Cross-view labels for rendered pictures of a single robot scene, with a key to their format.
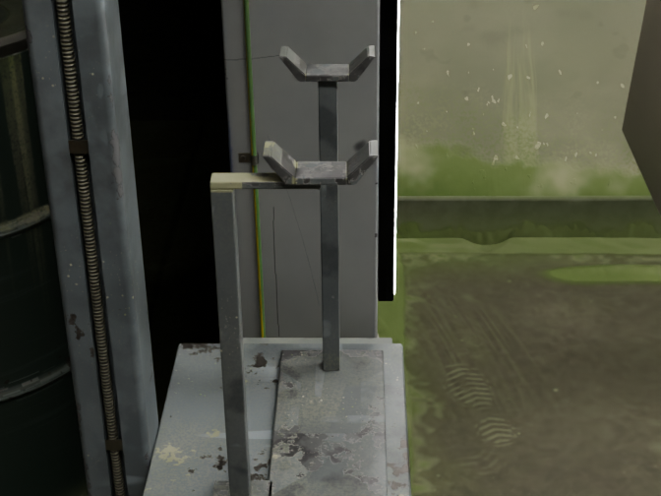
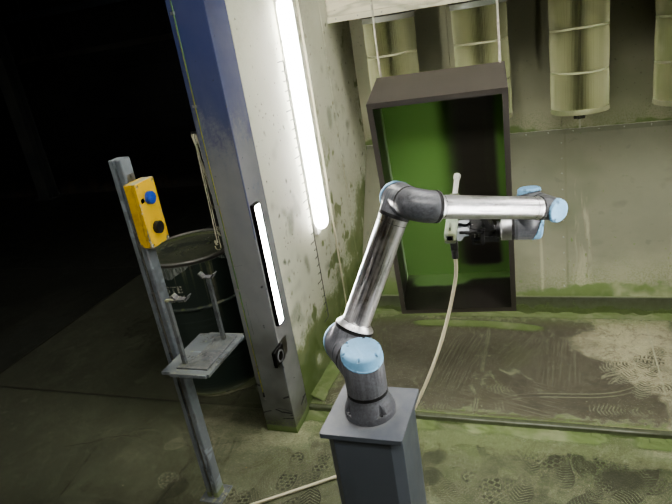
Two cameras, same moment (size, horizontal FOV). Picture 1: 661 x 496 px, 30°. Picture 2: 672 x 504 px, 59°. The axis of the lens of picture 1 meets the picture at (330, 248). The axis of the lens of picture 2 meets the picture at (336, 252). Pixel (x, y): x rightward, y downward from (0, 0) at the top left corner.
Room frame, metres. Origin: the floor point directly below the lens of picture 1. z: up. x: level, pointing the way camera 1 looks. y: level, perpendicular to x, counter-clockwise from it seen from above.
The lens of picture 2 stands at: (-0.97, -1.31, 2.00)
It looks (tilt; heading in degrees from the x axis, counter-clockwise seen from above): 21 degrees down; 20
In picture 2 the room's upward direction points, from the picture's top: 9 degrees counter-clockwise
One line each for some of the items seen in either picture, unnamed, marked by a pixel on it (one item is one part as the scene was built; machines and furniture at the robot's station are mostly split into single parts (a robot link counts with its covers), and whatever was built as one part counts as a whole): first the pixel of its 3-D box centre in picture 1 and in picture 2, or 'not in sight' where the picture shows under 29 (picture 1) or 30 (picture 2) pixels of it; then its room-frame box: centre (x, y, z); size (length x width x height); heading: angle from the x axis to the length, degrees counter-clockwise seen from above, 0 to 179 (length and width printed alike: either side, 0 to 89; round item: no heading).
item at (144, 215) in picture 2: not in sight; (146, 212); (0.88, 0.13, 1.42); 0.12 x 0.06 x 0.26; 178
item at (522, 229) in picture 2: not in sight; (527, 227); (1.41, -1.26, 1.10); 0.12 x 0.09 x 0.10; 94
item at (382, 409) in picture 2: not in sight; (368, 399); (0.76, -0.69, 0.69); 0.19 x 0.19 x 0.10
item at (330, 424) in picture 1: (299, 279); (199, 318); (0.89, 0.03, 0.95); 0.26 x 0.15 x 0.32; 178
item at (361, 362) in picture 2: not in sight; (362, 366); (0.77, -0.69, 0.83); 0.17 x 0.15 x 0.18; 37
